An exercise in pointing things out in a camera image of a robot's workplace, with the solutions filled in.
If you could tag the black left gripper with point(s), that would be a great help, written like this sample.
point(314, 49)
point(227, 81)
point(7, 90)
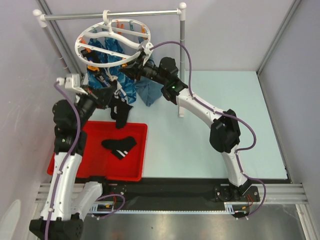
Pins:
point(101, 96)

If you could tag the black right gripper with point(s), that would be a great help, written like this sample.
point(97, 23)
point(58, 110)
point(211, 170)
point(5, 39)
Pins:
point(137, 66)

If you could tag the black white-striped sock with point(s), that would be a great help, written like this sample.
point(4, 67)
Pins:
point(119, 147)
point(119, 111)

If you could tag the yellow-orange clothes peg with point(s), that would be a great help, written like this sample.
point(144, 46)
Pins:
point(93, 68)

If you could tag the white round clip hanger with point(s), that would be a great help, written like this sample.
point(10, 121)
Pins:
point(129, 32)

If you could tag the black blue sunrise sock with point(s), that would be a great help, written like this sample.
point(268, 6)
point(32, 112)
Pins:
point(100, 79)

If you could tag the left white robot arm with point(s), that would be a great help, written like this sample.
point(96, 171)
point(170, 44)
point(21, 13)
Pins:
point(62, 217)

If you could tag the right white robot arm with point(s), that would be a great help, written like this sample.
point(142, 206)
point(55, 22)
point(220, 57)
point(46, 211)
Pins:
point(224, 128)

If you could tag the teal t-shirt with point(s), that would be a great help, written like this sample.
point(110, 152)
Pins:
point(148, 90)

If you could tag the blue shark-print shorts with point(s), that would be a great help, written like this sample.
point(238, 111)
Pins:
point(128, 86)

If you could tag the red plastic tray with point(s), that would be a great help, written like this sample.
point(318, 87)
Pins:
point(101, 162)

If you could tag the white metal clothes rack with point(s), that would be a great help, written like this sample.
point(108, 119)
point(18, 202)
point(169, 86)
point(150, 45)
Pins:
point(48, 22)

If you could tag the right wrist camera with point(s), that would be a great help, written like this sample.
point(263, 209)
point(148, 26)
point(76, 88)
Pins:
point(145, 50)

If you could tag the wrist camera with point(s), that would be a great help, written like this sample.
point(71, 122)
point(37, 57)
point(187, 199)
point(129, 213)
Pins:
point(145, 50)
point(71, 83)

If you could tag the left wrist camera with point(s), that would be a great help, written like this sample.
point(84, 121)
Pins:
point(71, 83)

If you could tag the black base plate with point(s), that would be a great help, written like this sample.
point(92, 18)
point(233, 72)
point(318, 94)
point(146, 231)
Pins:
point(174, 194)

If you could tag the aluminium frame rail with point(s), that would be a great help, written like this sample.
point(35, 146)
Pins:
point(274, 194)

